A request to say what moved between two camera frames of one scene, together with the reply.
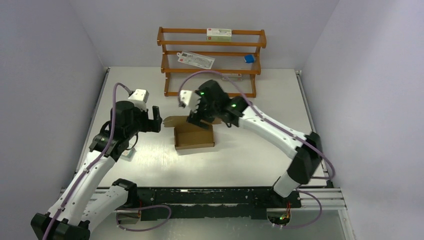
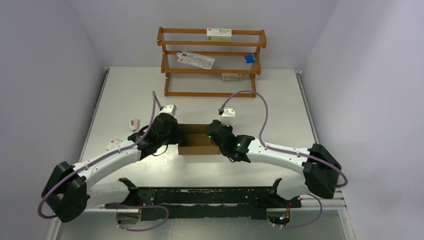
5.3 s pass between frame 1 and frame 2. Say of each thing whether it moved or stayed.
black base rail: stayed
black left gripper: moved
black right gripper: moved
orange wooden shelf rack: stayed
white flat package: stayed
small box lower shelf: stayed
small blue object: stayed
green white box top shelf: stayed
